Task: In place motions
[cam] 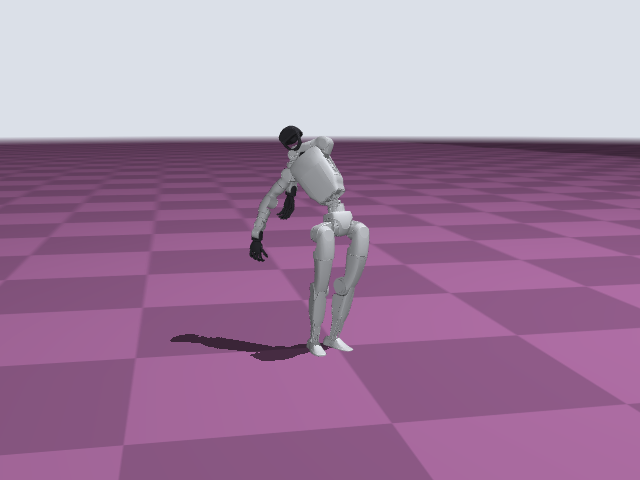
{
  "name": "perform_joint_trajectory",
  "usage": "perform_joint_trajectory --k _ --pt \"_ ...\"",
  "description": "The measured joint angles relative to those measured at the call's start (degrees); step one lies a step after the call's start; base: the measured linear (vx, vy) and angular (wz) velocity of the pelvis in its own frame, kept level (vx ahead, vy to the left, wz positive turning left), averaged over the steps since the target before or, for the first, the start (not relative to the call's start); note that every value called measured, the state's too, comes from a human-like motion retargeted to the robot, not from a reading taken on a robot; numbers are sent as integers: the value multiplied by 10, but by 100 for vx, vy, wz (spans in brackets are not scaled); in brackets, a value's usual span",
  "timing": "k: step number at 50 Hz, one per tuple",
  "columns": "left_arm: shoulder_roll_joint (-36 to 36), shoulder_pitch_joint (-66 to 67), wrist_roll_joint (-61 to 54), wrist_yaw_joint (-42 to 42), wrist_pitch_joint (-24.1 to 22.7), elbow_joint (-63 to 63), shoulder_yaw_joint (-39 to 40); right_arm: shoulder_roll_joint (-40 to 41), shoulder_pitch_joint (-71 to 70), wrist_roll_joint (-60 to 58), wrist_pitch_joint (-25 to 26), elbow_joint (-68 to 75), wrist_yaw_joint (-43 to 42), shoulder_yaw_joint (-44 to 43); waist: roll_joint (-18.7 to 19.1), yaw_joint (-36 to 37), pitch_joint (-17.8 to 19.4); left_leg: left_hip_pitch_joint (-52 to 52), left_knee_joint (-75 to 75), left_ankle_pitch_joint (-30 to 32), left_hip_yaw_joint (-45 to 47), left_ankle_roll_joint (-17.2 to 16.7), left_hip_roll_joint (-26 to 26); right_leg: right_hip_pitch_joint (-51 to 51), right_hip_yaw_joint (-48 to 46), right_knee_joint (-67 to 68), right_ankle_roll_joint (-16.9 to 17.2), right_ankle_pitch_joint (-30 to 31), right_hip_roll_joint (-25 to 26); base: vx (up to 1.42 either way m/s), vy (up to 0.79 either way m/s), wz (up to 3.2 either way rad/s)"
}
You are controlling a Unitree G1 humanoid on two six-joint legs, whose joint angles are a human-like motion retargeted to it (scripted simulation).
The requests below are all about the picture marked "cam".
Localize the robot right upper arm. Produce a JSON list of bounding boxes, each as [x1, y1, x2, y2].
[[264, 168, 297, 209]]

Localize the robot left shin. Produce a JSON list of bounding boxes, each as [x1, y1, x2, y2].
[[329, 287, 355, 341]]

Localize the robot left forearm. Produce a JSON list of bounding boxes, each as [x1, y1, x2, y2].
[[286, 160, 298, 193]]

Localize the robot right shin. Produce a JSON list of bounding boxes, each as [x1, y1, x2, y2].
[[309, 282, 326, 343]]

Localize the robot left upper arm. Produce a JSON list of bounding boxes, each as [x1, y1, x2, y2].
[[288, 136, 334, 161]]

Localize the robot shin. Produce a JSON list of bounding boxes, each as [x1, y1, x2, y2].
[[309, 282, 326, 343], [329, 287, 355, 341]]

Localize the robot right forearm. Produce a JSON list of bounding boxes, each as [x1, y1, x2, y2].
[[251, 195, 271, 239]]

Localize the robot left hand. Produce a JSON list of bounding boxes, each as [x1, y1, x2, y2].
[[276, 186, 297, 219]]

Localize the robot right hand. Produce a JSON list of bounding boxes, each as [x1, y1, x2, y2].
[[249, 231, 268, 262]]

